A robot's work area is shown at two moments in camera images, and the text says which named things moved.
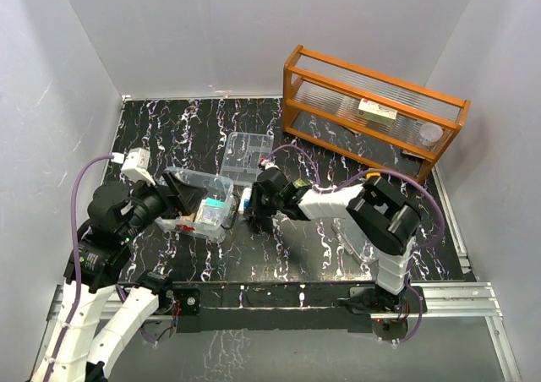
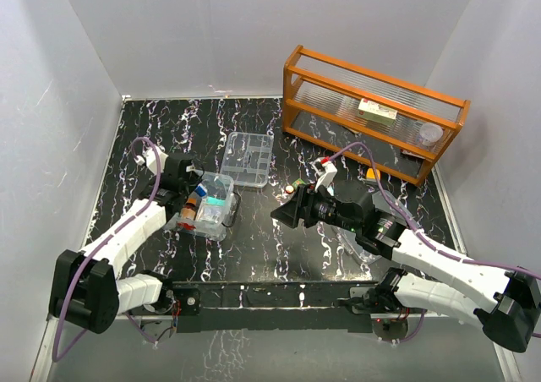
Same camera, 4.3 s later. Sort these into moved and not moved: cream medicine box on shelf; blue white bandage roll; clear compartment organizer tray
Moved: blue white bandage roll
Not moved: clear compartment organizer tray; cream medicine box on shelf
